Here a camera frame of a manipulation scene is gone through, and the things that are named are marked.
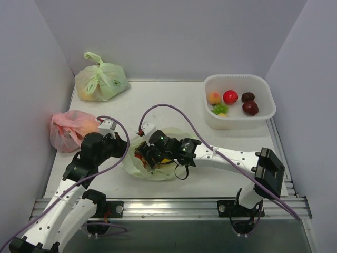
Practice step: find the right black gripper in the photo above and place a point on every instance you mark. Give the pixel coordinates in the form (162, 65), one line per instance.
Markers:
(148, 154)

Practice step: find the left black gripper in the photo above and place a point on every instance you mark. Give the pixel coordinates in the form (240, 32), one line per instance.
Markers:
(121, 145)

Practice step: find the yellow bell pepper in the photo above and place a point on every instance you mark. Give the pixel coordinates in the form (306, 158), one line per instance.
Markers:
(166, 161)

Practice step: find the light green fruit bag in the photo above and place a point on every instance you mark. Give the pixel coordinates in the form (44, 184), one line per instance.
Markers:
(135, 167)

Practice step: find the red tomato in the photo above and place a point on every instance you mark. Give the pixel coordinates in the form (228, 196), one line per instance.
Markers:
(138, 156)

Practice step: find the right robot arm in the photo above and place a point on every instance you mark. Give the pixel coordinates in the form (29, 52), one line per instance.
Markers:
(263, 168)

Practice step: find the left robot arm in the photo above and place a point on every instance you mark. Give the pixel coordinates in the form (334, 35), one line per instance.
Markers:
(73, 202)

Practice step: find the pink knotted plastic bag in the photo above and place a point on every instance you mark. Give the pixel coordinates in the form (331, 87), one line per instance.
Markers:
(67, 130)

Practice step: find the green knotted plastic bag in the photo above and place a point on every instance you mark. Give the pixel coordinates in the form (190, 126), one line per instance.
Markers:
(101, 81)

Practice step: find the dark red fruit lower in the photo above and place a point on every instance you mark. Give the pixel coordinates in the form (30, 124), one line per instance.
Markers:
(250, 108)

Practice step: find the dark maroon fruit upper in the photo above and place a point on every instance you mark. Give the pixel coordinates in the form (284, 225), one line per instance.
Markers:
(248, 96)

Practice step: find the green grape bunch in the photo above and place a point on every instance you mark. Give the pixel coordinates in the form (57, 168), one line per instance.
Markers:
(220, 109)

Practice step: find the orange peach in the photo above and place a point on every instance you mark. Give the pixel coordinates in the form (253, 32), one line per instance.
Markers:
(214, 98)

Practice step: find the red apple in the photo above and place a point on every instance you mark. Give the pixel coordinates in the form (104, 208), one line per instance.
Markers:
(230, 97)

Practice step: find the white plastic basket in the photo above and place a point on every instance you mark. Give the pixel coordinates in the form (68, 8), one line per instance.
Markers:
(236, 118)

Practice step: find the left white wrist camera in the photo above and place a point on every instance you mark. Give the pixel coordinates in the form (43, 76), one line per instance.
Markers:
(106, 127)

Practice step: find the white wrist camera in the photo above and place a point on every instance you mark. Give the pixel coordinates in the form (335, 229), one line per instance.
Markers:
(106, 127)
(147, 129)

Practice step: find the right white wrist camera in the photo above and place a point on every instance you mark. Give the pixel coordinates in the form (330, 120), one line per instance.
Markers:
(147, 129)

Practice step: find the left black base bracket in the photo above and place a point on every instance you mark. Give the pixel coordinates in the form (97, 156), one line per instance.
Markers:
(110, 209)

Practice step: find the black base bracket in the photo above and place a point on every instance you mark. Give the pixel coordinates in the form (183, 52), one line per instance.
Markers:
(110, 209)
(226, 208)

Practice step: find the aluminium mounting rail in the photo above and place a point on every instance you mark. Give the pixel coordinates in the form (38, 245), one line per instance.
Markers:
(189, 209)

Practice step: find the right black base bracket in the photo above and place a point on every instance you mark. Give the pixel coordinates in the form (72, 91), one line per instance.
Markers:
(226, 208)

